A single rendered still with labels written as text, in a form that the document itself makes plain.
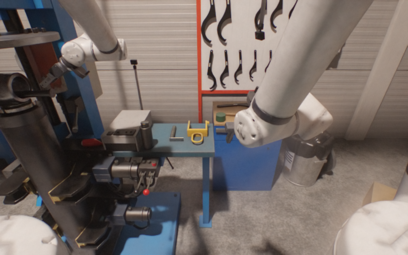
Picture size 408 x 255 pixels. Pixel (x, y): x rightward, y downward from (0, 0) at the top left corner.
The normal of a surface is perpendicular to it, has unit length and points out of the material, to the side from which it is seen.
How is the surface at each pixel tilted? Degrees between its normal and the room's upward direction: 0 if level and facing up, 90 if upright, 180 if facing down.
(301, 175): 93
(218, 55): 90
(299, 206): 0
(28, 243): 12
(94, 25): 136
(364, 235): 17
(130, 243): 0
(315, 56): 109
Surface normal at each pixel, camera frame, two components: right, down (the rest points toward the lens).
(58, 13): 1.00, 0.00
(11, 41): 0.87, 0.25
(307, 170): -0.25, 0.53
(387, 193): 0.00, -0.87
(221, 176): 0.00, 0.50
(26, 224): 0.17, -0.94
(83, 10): 0.55, 0.83
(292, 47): -0.84, 0.32
